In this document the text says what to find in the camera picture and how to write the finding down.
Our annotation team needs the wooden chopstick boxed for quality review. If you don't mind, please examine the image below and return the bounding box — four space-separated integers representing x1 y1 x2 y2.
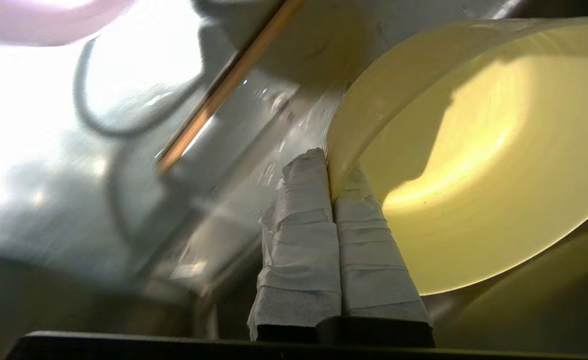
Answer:
155 0 305 177

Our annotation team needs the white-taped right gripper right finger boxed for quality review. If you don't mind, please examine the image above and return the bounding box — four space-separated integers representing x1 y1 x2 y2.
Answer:
331 161 434 332

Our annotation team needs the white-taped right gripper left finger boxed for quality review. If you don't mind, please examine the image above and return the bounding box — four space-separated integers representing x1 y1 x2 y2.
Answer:
247 148 343 342

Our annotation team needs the stainless steel sink basin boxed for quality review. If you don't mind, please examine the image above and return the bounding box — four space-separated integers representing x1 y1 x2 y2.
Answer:
0 0 588 351

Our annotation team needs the yellow bowl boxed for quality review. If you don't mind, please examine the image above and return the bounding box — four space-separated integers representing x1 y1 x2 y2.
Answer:
325 16 588 297

